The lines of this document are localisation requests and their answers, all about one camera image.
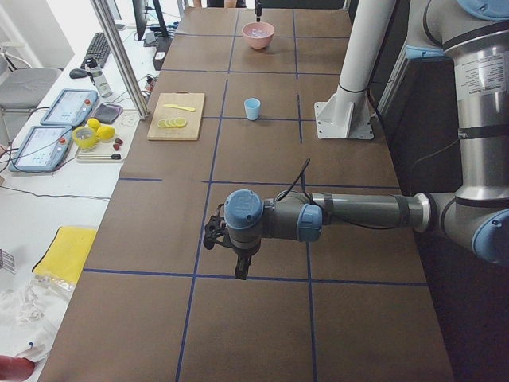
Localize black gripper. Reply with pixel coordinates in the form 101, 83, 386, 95
231, 240, 259, 279

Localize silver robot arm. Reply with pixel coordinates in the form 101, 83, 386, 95
204, 1, 508, 279

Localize clear ice cube pile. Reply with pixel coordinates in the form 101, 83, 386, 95
244, 24, 271, 38

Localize light blue cup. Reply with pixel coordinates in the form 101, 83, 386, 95
243, 98, 261, 121

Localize strawberries on side table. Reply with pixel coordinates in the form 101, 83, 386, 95
113, 138, 123, 151

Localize pink bowl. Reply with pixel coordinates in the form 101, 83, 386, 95
242, 21, 275, 49

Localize black monitor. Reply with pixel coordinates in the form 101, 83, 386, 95
132, 0, 169, 41

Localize yellow plastic knife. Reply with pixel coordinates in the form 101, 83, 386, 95
163, 103, 196, 112

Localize wooden cutting board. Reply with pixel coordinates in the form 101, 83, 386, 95
147, 92, 205, 141

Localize lemon slices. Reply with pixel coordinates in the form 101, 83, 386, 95
157, 117, 187, 128

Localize white mounting pole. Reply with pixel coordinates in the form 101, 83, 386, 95
314, 0, 396, 140

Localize black keyboard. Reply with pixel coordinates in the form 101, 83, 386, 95
80, 32, 111, 69

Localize clear water bottle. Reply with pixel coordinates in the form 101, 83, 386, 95
85, 57, 113, 98

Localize yellow cloth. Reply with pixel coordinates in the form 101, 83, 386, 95
32, 226, 97, 286

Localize purple grey pouch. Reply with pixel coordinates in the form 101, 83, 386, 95
93, 103, 123, 124

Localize right yellow lemon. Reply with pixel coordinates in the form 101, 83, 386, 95
96, 125, 115, 141

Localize yellow lemon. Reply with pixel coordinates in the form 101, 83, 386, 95
96, 125, 115, 141
87, 118, 101, 131

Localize black computer mouse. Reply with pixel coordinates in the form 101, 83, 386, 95
69, 68, 87, 80

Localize left yellow lemon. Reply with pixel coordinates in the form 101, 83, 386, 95
87, 118, 101, 131

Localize yellow tape roll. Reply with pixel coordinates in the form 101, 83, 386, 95
72, 126, 99, 150

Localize far teach pendant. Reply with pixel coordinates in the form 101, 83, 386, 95
41, 88, 99, 127

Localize teach pendant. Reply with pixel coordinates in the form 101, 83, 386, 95
9, 125, 73, 173
41, 88, 99, 127

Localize clear plastic bag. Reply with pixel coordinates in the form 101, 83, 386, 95
1, 276, 73, 362

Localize near teach pendant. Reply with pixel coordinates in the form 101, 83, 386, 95
9, 125, 73, 173

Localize grey chair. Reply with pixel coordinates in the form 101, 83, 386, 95
1, 49, 61, 145

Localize red object at corner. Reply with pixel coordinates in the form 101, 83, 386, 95
0, 355, 35, 381

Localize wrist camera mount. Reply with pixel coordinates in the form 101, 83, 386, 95
203, 203, 231, 250

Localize aluminium frame post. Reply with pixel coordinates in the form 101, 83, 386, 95
91, 0, 150, 120

